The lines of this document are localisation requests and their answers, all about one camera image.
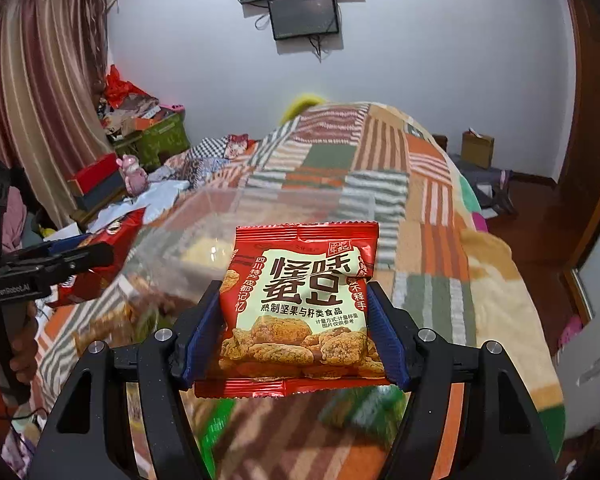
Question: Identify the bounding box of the brown cardboard box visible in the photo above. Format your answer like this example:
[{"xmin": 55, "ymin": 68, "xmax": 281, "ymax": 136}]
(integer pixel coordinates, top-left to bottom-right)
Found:
[{"xmin": 461, "ymin": 130, "xmax": 495, "ymax": 168}]

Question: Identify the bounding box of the white door panel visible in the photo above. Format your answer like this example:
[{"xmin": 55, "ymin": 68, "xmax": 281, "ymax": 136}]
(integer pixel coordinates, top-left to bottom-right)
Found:
[{"xmin": 555, "ymin": 185, "xmax": 600, "ymax": 441}]

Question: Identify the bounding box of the pink plush toy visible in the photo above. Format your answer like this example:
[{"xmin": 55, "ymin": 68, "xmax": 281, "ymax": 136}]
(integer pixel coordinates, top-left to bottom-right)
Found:
[{"xmin": 117, "ymin": 155, "xmax": 151, "ymax": 195}]

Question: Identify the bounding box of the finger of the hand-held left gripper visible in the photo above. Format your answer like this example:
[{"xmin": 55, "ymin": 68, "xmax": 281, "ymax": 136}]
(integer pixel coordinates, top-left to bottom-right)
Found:
[
  {"xmin": 2, "ymin": 234, "xmax": 93, "ymax": 264},
  {"xmin": 10, "ymin": 244, "xmax": 116, "ymax": 286}
]

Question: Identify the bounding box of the yellow padded tube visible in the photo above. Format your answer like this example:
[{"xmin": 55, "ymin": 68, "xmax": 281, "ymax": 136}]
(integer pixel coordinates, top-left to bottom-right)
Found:
[{"xmin": 280, "ymin": 92, "xmax": 331, "ymax": 123}]

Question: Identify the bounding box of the pink garment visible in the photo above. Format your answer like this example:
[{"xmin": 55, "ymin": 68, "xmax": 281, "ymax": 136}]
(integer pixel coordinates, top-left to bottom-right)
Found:
[{"xmin": 2, "ymin": 192, "xmax": 28, "ymax": 251}]

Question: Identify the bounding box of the red plastic bag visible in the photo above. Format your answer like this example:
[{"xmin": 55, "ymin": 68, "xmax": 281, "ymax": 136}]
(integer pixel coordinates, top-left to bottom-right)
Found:
[{"xmin": 102, "ymin": 64, "xmax": 151, "ymax": 108}]

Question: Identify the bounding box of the person's left hand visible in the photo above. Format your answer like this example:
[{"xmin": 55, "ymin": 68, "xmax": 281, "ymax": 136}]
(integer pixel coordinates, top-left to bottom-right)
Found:
[{"xmin": 7, "ymin": 305, "xmax": 41, "ymax": 382}]

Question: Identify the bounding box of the striped patchwork blanket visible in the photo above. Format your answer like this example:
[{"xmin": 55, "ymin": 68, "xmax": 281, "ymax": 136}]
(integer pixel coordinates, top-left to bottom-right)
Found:
[{"xmin": 30, "ymin": 102, "xmax": 566, "ymax": 480}]

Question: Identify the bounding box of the yellow green fleece blanket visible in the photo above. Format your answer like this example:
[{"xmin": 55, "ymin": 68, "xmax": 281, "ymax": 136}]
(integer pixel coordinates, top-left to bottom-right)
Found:
[{"xmin": 457, "ymin": 175, "xmax": 567, "ymax": 456}]

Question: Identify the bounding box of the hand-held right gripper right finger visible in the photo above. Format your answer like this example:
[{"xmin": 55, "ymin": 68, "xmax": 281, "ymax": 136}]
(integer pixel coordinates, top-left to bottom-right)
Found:
[{"xmin": 367, "ymin": 281, "xmax": 563, "ymax": 480}]

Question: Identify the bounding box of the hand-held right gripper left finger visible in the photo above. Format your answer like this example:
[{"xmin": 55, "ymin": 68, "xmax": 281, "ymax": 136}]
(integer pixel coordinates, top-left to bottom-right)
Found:
[{"xmin": 27, "ymin": 280, "xmax": 229, "ymax": 480}]

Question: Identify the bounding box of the clear plastic container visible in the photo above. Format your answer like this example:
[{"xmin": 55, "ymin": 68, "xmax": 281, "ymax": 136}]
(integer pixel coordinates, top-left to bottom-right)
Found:
[{"xmin": 72, "ymin": 187, "xmax": 381, "ymax": 361}]

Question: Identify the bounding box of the white cloth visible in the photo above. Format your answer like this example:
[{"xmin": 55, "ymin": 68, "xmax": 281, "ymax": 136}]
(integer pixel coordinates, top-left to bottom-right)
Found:
[{"xmin": 122, "ymin": 180, "xmax": 191, "ymax": 221}]

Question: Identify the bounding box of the green storage box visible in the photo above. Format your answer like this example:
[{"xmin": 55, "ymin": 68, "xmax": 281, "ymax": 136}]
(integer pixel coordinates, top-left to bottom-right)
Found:
[{"xmin": 114, "ymin": 110, "xmax": 191, "ymax": 171}]

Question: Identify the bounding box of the wooden door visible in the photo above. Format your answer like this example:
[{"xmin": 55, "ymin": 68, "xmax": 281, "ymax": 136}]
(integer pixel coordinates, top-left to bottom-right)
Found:
[{"xmin": 555, "ymin": 0, "xmax": 600, "ymax": 321}]

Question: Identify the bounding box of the floral patterned quilt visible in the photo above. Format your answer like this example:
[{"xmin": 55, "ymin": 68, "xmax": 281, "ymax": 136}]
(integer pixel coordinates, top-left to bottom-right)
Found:
[{"xmin": 150, "ymin": 152, "xmax": 253, "ymax": 196}]

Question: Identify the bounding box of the red chip packet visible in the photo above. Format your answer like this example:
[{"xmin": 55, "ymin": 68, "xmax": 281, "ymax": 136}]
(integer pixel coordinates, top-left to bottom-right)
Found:
[{"xmin": 45, "ymin": 207, "xmax": 148, "ymax": 308}]

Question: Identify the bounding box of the small black wall monitor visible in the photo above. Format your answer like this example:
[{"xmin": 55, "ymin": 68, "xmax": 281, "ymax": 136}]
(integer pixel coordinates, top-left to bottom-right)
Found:
[{"xmin": 267, "ymin": 0, "xmax": 342, "ymax": 42}]

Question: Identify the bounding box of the dark grey box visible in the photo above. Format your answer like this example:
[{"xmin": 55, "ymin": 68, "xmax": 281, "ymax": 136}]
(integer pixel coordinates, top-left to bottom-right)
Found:
[{"xmin": 72, "ymin": 172, "xmax": 131, "ymax": 211}]

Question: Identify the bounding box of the red box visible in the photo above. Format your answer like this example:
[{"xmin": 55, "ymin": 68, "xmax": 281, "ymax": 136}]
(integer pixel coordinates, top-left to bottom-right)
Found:
[{"xmin": 67, "ymin": 152, "xmax": 123, "ymax": 196}]

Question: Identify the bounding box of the striped curtain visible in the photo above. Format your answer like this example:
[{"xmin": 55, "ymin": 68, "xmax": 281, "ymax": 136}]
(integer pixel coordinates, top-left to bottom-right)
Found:
[{"xmin": 0, "ymin": 0, "xmax": 117, "ymax": 231}]

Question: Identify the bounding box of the orange cardboard box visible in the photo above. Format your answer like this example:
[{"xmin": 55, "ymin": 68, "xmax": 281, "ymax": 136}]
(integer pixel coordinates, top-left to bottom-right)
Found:
[{"xmin": 130, "ymin": 115, "xmax": 171, "ymax": 133}]

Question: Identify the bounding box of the checkered cloth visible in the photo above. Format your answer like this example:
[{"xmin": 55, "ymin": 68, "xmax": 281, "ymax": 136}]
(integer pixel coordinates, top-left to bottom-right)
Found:
[{"xmin": 187, "ymin": 135, "xmax": 256, "ymax": 171}]

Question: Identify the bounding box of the red bean snack packet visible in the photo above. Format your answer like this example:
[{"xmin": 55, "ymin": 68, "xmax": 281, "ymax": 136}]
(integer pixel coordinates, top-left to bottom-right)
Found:
[{"xmin": 194, "ymin": 221, "xmax": 387, "ymax": 400}]

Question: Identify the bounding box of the grey bag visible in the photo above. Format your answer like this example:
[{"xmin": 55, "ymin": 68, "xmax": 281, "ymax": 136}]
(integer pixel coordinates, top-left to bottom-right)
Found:
[{"xmin": 450, "ymin": 152, "xmax": 516, "ymax": 216}]

